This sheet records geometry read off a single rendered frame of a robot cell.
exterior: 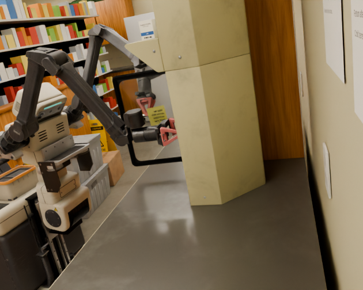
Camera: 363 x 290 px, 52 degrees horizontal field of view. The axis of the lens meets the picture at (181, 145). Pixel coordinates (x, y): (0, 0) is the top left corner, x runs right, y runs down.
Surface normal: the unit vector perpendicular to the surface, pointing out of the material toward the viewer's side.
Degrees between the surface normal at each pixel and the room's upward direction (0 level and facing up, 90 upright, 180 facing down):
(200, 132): 90
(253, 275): 0
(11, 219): 90
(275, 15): 90
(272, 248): 0
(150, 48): 90
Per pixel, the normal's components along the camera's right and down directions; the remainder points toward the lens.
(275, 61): -0.24, 0.34
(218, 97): 0.51, 0.18
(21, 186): 0.91, 0.00
